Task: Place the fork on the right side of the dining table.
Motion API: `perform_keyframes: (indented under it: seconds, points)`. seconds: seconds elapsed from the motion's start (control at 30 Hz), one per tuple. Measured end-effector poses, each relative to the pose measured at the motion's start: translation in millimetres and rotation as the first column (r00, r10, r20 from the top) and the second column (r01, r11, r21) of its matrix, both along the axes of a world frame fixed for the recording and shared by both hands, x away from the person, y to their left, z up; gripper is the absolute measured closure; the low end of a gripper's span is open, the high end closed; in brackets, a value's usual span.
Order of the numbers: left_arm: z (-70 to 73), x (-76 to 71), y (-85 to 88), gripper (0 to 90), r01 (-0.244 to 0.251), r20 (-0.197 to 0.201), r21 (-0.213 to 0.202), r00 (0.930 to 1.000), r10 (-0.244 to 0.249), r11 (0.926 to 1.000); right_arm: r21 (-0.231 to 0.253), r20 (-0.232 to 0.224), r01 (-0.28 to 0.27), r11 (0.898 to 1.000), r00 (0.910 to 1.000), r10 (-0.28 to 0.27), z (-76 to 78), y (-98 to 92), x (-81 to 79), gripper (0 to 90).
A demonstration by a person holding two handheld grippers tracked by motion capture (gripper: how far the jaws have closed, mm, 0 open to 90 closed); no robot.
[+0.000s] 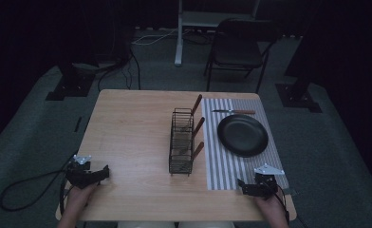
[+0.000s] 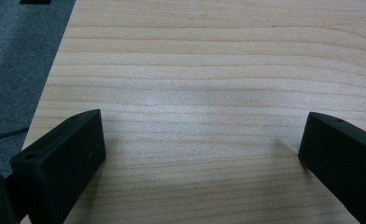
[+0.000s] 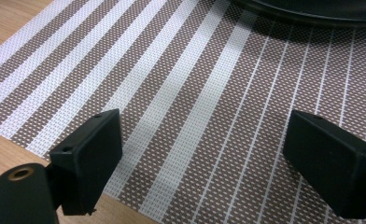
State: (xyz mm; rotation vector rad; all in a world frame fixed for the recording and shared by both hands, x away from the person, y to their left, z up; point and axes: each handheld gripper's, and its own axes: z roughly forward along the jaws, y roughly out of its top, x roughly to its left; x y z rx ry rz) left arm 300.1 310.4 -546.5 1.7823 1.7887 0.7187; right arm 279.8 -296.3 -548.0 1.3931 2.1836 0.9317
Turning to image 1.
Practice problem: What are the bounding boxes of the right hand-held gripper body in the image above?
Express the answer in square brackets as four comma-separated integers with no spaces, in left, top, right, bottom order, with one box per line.
[247,162,286,200]

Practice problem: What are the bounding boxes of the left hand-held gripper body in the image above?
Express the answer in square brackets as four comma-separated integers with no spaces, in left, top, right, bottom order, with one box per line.
[65,154,101,190]

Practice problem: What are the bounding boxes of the person's left hand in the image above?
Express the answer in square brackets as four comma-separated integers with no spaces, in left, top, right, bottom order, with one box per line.
[65,181,101,219]

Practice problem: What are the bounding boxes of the person's right hand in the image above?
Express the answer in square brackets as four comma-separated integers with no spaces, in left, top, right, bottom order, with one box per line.
[253,192,290,228]

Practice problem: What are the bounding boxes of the grey white striped placemat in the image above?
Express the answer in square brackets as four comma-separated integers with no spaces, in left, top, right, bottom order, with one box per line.
[200,97,290,192]

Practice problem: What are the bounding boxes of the black round plate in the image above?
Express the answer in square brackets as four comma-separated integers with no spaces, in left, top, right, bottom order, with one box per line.
[216,113,270,159]

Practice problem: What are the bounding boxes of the small black floor strip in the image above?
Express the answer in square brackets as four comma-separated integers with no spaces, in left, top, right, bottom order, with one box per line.
[73,116,84,134]

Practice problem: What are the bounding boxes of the black folding chair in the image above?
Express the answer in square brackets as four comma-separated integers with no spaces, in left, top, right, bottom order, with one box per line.
[203,17,279,95]

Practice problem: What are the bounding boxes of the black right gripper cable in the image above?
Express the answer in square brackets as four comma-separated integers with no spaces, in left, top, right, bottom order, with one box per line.
[272,182,292,225]

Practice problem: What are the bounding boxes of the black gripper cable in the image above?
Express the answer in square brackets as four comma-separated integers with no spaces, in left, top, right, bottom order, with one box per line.
[0,151,80,213]
[272,182,292,225]

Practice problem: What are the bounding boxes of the wooden-handled cutlery piece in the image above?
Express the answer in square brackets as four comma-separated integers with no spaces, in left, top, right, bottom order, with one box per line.
[187,93,203,119]
[179,116,206,141]
[177,141,205,163]

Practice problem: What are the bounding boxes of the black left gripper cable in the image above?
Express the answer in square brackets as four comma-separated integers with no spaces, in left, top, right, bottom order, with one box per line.
[0,151,80,213]

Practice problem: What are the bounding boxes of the black wire cutlery rack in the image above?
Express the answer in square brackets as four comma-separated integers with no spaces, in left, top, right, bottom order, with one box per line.
[168,107,195,177]

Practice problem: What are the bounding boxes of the wooden-handled table knife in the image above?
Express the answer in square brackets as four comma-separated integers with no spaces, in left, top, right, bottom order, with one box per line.
[211,108,257,116]

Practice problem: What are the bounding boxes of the black stand base plate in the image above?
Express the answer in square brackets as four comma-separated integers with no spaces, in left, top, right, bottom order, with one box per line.
[274,82,324,114]
[45,62,97,102]

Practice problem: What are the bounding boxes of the black floor cables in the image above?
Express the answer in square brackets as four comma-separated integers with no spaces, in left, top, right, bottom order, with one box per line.
[96,47,142,92]

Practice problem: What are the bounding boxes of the white floor cable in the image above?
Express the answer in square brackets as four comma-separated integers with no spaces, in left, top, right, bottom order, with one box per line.
[131,28,179,47]

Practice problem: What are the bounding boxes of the white metal desk frame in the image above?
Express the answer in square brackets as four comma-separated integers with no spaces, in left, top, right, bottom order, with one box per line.
[174,0,262,67]

